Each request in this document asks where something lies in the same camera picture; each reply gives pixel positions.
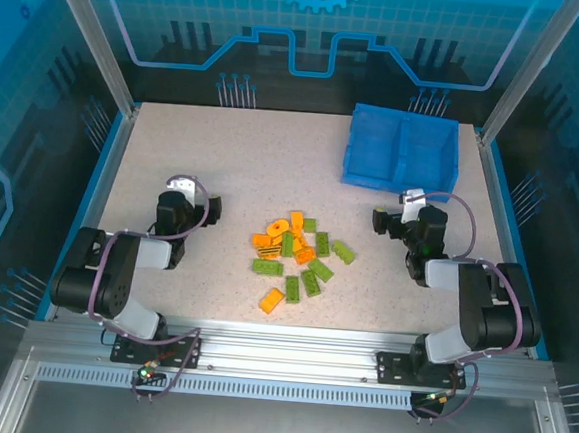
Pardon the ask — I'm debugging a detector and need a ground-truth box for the blue table edge strip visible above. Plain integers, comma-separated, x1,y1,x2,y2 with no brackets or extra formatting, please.
35,105,128,327
473,139,568,361

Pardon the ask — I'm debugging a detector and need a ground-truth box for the blue two-compartment plastic bin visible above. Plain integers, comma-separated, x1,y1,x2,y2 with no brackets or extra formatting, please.
340,101,465,197

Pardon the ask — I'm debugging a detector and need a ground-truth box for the small lit electronics connector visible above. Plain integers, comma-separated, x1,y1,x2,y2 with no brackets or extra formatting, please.
412,389,452,409
136,359,169,386

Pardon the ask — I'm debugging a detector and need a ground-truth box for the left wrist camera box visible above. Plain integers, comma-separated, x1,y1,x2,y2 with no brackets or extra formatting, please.
163,172,198,205

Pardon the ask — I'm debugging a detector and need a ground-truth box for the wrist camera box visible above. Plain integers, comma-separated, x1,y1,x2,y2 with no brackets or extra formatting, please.
398,186,429,226
163,172,198,205

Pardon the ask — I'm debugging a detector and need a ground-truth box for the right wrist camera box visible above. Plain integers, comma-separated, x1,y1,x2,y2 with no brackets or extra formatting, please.
398,186,429,226

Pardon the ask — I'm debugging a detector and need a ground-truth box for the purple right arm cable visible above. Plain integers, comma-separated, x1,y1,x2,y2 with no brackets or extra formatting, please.
387,188,534,431

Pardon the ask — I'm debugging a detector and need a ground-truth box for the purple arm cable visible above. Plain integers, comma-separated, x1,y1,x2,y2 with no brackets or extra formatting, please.
387,188,534,431
83,167,216,409

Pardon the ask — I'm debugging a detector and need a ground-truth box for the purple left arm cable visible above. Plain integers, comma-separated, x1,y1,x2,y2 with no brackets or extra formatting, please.
83,167,216,409

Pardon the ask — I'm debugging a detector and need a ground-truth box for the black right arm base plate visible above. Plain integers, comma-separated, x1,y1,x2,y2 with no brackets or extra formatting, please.
374,350,469,391

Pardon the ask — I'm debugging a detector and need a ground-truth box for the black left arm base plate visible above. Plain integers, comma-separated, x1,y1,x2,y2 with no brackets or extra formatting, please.
110,329,205,370

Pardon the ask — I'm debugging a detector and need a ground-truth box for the aluminium front rail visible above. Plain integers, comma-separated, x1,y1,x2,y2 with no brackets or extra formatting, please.
22,303,561,399

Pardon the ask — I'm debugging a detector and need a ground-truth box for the slotted grey cable duct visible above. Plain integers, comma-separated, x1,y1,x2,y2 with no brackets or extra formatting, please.
35,362,415,412

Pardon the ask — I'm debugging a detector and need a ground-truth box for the aluminium frame post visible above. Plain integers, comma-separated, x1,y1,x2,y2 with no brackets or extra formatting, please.
478,0,579,155
31,0,150,118

